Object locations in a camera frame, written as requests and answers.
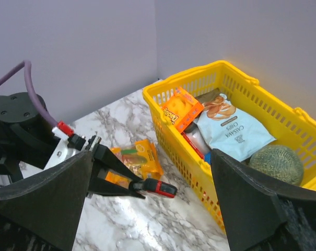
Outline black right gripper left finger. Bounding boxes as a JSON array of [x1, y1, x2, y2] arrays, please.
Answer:
[[0, 151, 92, 250]]

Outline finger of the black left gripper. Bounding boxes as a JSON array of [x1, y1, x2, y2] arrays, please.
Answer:
[[93, 144, 143, 180], [87, 177, 145, 199]]

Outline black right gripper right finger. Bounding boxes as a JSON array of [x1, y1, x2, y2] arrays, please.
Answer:
[[211, 149, 316, 250]]

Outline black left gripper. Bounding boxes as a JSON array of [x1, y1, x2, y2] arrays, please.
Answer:
[[0, 92, 96, 184]]

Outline red black utility knife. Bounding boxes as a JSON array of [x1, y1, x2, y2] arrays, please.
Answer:
[[129, 178, 178, 198]]

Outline orange snack box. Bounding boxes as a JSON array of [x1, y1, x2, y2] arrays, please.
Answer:
[[162, 87, 204, 133]]

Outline orange gummy candy bag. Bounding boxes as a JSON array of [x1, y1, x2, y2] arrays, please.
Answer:
[[111, 139, 163, 179]]

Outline green netted melon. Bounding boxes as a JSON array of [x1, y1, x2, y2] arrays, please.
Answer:
[[248, 145, 304, 186]]

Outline silver red can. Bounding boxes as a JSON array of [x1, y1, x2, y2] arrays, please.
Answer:
[[182, 122, 210, 159]]

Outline light blue cassava chips bag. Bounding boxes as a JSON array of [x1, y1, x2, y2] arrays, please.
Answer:
[[196, 90, 276, 162]]

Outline yellow plastic shopping basket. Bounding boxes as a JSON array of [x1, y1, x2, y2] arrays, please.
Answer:
[[143, 60, 316, 229]]

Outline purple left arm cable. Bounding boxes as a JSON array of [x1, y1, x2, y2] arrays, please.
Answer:
[[0, 60, 60, 128]]

